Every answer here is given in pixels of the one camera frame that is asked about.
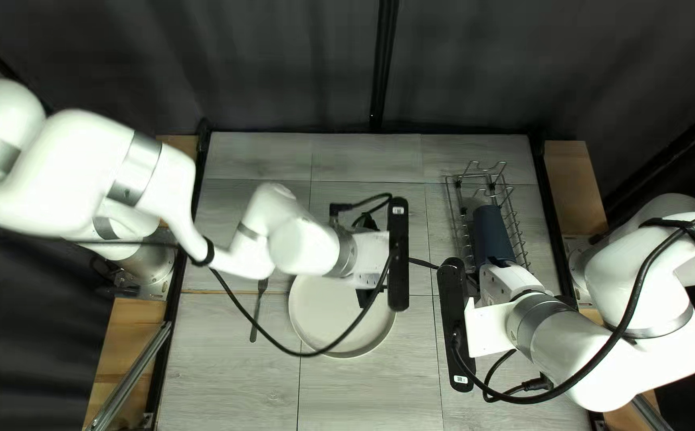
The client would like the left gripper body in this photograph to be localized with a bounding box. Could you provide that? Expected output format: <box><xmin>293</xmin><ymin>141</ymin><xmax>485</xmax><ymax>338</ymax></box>
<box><xmin>347</xmin><ymin>230</ymin><xmax>396</xmax><ymax>294</ymax></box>

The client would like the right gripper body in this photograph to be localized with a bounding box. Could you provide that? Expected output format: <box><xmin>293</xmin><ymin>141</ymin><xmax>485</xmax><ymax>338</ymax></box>
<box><xmin>479</xmin><ymin>262</ymin><xmax>543</xmax><ymax>308</ymax></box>

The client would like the dark blue cup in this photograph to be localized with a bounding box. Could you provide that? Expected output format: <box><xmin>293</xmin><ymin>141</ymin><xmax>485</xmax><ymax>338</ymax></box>
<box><xmin>472</xmin><ymin>205</ymin><xmax>517</xmax><ymax>268</ymax></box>

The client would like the pale plate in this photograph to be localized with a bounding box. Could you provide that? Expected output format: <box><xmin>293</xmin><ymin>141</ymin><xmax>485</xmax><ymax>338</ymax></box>
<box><xmin>287</xmin><ymin>272</ymin><xmax>397</xmax><ymax>360</ymax></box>

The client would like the black fork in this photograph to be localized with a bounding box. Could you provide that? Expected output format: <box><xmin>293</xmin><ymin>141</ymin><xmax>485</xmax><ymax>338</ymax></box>
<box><xmin>249</xmin><ymin>278</ymin><xmax>269</xmax><ymax>344</ymax></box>

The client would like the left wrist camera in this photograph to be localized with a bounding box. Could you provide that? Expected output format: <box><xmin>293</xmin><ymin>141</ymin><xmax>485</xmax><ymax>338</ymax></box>
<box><xmin>386</xmin><ymin>199</ymin><xmax>412</xmax><ymax>312</ymax></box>

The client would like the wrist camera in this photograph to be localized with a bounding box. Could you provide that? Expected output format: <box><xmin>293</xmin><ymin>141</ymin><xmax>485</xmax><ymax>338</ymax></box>
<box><xmin>386</xmin><ymin>199</ymin><xmax>412</xmax><ymax>312</ymax></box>
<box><xmin>436</xmin><ymin>257</ymin><xmax>477</xmax><ymax>393</ymax></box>

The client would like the black cable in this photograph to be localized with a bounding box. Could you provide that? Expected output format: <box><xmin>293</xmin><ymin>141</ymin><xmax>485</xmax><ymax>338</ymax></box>
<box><xmin>329</xmin><ymin>192</ymin><xmax>394</xmax><ymax>232</ymax></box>
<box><xmin>449</xmin><ymin>210</ymin><xmax>695</xmax><ymax>405</ymax></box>
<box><xmin>194</xmin><ymin>236</ymin><xmax>397</xmax><ymax>359</ymax></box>

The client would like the wire dish rack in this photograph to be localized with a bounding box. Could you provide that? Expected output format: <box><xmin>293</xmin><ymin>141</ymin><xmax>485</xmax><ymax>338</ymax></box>
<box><xmin>445</xmin><ymin>159</ymin><xmax>533</xmax><ymax>274</ymax></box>

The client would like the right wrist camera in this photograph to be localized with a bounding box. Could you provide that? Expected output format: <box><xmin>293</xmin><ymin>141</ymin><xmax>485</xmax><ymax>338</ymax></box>
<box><xmin>436</xmin><ymin>257</ymin><xmax>477</xmax><ymax>393</ymax></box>

